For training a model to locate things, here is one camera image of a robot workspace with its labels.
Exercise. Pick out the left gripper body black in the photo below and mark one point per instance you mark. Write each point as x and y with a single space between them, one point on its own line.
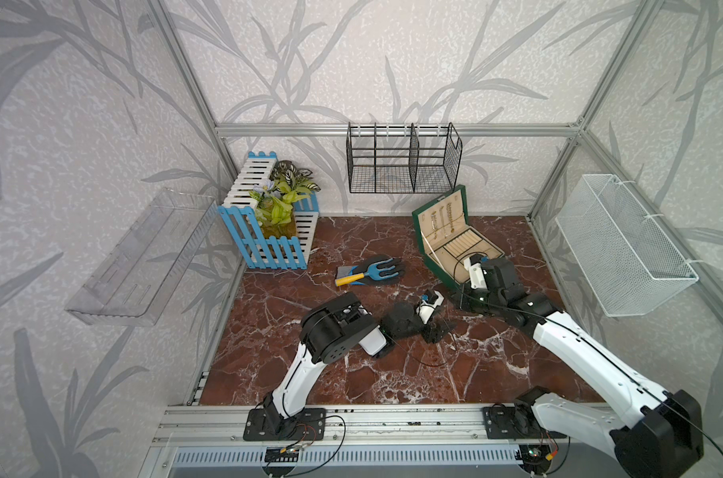
428 335

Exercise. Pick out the blue rake yellow handle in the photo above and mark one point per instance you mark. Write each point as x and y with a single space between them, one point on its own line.
377 272

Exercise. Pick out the black wire basket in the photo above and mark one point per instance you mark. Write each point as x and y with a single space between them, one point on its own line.
407 159

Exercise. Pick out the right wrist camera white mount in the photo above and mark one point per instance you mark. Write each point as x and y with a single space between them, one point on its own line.
474 266

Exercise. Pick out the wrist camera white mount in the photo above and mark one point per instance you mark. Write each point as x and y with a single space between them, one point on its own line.
474 266
430 302

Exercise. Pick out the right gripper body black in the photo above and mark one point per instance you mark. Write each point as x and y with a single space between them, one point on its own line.
472 300

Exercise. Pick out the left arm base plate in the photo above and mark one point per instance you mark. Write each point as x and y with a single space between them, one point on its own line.
263 425

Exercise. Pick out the green jewelry box beige lining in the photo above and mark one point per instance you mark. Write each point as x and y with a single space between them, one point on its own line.
445 238

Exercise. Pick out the blue white picket fence planter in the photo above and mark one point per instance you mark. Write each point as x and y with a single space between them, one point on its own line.
238 215

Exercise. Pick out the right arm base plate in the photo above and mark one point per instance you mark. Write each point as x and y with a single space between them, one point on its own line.
510 422

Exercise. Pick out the clear acrylic wall shelf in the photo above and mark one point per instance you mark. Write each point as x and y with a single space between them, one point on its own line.
136 281

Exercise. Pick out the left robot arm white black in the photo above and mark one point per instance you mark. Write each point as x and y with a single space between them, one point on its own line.
331 330

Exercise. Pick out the artificial plant in amber vase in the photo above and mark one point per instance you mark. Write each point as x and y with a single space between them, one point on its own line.
276 198

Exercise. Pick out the white mesh basket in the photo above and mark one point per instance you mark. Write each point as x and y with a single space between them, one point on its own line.
631 264

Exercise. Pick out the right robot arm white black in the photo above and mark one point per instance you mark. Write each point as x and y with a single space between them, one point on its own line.
650 432

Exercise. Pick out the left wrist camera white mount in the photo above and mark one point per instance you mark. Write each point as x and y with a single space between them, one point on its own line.
430 302

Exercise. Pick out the aluminium front rail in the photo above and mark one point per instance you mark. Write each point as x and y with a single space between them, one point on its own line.
389 424

